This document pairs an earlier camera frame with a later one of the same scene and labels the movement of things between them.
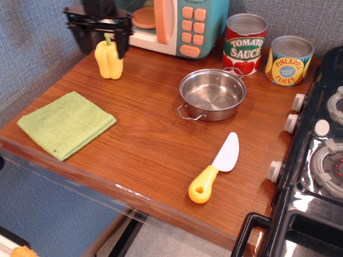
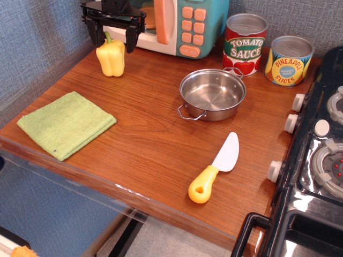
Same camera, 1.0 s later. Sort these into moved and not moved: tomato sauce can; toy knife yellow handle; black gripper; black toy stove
Moved: black gripper
Not moved: toy knife yellow handle; black toy stove; tomato sauce can
